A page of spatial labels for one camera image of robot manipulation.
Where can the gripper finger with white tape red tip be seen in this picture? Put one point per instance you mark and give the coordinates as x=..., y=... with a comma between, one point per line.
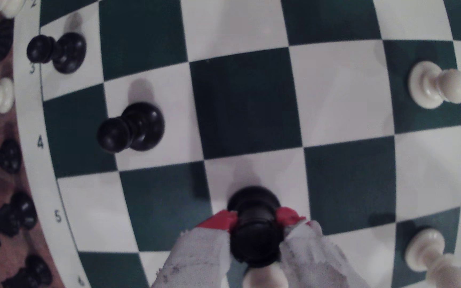
x=198, y=260
x=314, y=260

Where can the black chess rook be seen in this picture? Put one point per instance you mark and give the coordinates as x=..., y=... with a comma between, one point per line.
x=254, y=232

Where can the black chess knight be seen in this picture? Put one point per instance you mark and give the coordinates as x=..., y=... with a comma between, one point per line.
x=14, y=214
x=32, y=274

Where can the green white chessboard mat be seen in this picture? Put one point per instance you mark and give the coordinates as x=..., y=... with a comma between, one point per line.
x=246, y=104

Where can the white chess knight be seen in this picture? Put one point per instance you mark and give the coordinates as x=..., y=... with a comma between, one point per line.
x=264, y=279

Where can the white chess bishop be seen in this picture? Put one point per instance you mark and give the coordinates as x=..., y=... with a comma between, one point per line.
x=428, y=252

